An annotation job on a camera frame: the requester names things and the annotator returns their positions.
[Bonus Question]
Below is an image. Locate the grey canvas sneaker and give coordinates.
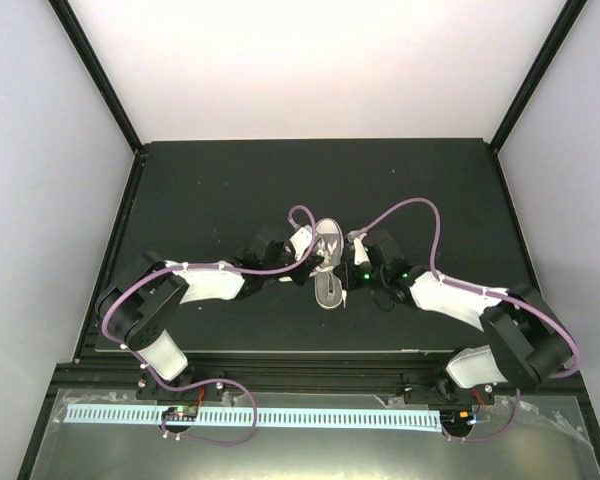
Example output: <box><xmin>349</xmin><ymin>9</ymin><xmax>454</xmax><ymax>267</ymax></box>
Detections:
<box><xmin>312</xmin><ymin>218</ymin><xmax>344</xmax><ymax>310</ymax></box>

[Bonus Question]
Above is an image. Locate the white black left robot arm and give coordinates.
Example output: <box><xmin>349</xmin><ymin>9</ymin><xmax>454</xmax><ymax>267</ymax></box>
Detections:
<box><xmin>96</xmin><ymin>225</ymin><xmax>329</xmax><ymax>399</ymax></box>

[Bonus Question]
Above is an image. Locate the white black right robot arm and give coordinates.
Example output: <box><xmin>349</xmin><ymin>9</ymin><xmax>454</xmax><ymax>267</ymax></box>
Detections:
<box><xmin>336</xmin><ymin>231</ymin><xmax>576</xmax><ymax>403</ymax></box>

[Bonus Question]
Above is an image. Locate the right controller circuit board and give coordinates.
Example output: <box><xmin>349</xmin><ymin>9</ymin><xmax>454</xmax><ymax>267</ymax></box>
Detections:
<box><xmin>448</xmin><ymin>410</ymin><xmax>491</xmax><ymax>427</ymax></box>

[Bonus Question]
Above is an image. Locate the controller circuit board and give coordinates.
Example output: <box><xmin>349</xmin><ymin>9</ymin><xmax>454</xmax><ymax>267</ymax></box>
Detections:
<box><xmin>448</xmin><ymin>410</ymin><xmax>491</xmax><ymax>427</ymax></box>
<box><xmin>161</xmin><ymin>406</ymin><xmax>198</xmax><ymax>422</ymax></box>

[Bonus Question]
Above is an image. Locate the left controller circuit board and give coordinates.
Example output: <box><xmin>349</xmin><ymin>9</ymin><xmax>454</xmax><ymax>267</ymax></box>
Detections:
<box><xmin>161</xmin><ymin>406</ymin><xmax>198</xmax><ymax>422</ymax></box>

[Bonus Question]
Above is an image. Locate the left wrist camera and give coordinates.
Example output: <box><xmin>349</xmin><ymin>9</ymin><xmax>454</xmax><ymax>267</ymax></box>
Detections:
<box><xmin>289</xmin><ymin>225</ymin><xmax>313</xmax><ymax>261</ymax></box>

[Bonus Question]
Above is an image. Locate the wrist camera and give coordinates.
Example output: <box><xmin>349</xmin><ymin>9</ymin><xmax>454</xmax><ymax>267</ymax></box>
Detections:
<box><xmin>289</xmin><ymin>225</ymin><xmax>313</xmax><ymax>261</ymax></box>
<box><xmin>347</xmin><ymin>229</ymin><xmax>370</xmax><ymax>267</ymax></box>

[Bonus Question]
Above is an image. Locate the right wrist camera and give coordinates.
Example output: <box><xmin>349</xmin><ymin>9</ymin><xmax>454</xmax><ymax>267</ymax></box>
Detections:
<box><xmin>347</xmin><ymin>229</ymin><xmax>370</xmax><ymax>267</ymax></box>

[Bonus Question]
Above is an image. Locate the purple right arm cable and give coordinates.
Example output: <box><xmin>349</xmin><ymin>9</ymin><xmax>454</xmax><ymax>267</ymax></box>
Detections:
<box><xmin>359</xmin><ymin>197</ymin><xmax>581</xmax><ymax>444</ymax></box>

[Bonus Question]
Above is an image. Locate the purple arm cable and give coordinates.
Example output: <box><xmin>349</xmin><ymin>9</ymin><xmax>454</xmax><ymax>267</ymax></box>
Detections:
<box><xmin>101</xmin><ymin>204</ymin><xmax>318</xmax><ymax>445</ymax></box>
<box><xmin>359</xmin><ymin>197</ymin><xmax>581</xmax><ymax>444</ymax></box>

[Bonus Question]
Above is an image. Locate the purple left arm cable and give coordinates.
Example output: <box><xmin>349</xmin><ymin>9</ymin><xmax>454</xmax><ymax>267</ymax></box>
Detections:
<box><xmin>101</xmin><ymin>204</ymin><xmax>318</xmax><ymax>445</ymax></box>

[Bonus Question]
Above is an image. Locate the light blue slotted cable duct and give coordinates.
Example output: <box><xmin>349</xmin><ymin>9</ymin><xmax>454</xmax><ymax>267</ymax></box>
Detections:
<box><xmin>63</xmin><ymin>404</ymin><xmax>442</xmax><ymax>433</ymax></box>

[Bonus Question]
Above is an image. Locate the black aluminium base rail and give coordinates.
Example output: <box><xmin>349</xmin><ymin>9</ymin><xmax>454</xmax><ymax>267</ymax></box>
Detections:
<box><xmin>54</xmin><ymin>349</ymin><xmax>586</xmax><ymax>406</ymax></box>

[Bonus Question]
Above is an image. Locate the black right frame post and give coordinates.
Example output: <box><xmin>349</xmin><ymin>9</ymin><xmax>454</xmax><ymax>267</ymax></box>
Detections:
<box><xmin>489</xmin><ymin>0</ymin><xmax>588</xmax><ymax>154</ymax></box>

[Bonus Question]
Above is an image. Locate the black frame post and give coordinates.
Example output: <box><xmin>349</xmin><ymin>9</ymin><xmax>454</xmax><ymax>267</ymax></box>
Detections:
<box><xmin>489</xmin><ymin>0</ymin><xmax>588</xmax><ymax>154</ymax></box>
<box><xmin>48</xmin><ymin>0</ymin><xmax>143</xmax><ymax>153</ymax></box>

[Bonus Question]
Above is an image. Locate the black left frame post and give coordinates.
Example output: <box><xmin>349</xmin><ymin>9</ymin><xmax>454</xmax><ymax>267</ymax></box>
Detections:
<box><xmin>48</xmin><ymin>0</ymin><xmax>143</xmax><ymax>153</ymax></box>

